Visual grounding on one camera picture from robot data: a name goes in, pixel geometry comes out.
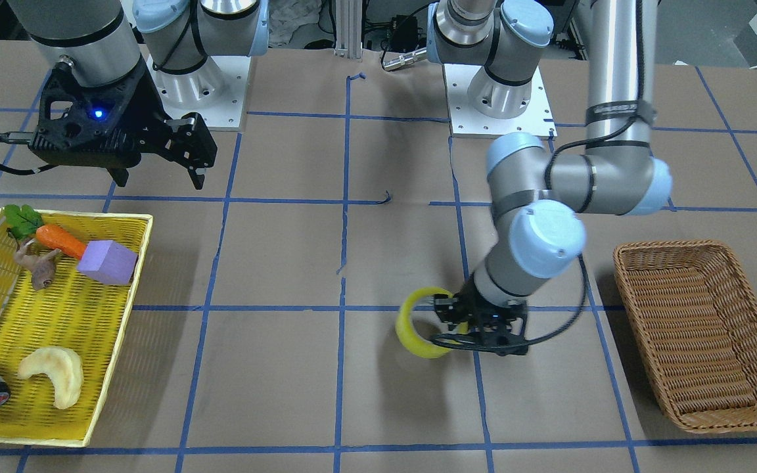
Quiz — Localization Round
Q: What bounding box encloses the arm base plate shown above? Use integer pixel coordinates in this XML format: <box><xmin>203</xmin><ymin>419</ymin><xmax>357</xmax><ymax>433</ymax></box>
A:
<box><xmin>444</xmin><ymin>64</ymin><xmax>558</xmax><ymax>139</ymax></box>
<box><xmin>150</xmin><ymin>56</ymin><xmax>252</xmax><ymax>131</ymax></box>

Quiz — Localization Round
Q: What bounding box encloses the brown wicker basket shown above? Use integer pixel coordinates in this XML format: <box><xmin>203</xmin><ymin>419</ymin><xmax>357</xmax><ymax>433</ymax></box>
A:
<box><xmin>612</xmin><ymin>240</ymin><xmax>757</xmax><ymax>434</ymax></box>

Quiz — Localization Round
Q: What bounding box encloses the aluminium frame post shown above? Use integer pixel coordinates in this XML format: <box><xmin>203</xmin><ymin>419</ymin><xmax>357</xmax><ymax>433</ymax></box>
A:
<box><xmin>333</xmin><ymin>0</ymin><xmax>363</xmax><ymax>62</ymax></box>

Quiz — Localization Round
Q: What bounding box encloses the yellow tape roll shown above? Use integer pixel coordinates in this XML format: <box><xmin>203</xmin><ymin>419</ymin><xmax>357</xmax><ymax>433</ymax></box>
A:
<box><xmin>394</xmin><ymin>286</ymin><xmax>459</xmax><ymax>359</ymax></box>

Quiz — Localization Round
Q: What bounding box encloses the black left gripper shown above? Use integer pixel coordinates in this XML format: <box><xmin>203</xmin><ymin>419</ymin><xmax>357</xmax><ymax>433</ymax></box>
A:
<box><xmin>430</xmin><ymin>281</ymin><xmax>530</xmax><ymax>356</ymax></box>

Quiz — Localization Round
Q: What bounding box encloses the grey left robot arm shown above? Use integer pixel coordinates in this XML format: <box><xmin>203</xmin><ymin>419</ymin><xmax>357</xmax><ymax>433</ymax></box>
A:
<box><xmin>396</xmin><ymin>1</ymin><xmax>673</xmax><ymax>359</ymax></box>

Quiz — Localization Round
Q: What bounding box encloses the brown animal figurine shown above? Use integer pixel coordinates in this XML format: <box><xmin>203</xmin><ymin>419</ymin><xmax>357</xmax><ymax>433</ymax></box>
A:
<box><xmin>13</xmin><ymin>238</ymin><xmax>61</xmax><ymax>291</ymax></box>

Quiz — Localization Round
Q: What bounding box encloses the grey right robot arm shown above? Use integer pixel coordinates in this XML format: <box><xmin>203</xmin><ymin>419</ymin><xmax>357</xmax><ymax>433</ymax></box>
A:
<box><xmin>0</xmin><ymin>1</ymin><xmax>269</xmax><ymax>189</ymax></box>

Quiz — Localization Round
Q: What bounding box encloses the purple foam block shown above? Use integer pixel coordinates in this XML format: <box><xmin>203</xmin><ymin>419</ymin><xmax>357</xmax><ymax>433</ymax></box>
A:
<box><xmin>76</xmin><ymin>240</ymin><xmax>138</xmax><ymax>285</ymax></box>

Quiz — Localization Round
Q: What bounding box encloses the orange toy carrot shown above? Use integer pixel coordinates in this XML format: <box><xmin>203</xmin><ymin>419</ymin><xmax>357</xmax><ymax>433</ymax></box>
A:
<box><xmin>2</xmin><ymin>204</ymin><xmax>87</xmax><ymax>260</ymax></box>

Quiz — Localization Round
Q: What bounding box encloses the pale croissant toy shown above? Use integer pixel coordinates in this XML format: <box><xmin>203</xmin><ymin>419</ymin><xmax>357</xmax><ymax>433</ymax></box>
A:
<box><xmin>17</xmin><ymin>346</ymin><xmax>83</xmax><ymax>410</ymax></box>

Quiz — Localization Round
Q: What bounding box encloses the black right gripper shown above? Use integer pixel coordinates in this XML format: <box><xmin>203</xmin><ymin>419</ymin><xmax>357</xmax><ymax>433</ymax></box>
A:
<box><xmin>29</xmin><ymin>62</ymin><xmax>218</xmax><ymax>191</ymax></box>

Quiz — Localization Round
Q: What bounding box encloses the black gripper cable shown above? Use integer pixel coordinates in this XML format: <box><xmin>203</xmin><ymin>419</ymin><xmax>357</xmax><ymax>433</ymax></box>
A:
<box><xmin>0</xmin><ymin>132</ymin><xmax>57</xmax><ymax>177</ymax></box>

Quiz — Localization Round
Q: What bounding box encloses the yellow woven tray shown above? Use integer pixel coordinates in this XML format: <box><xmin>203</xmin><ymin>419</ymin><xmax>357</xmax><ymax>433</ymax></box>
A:
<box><xmin>0</xmin><ymin>210</ymin><xmax>152</xmax><ymax>448</ymax></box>

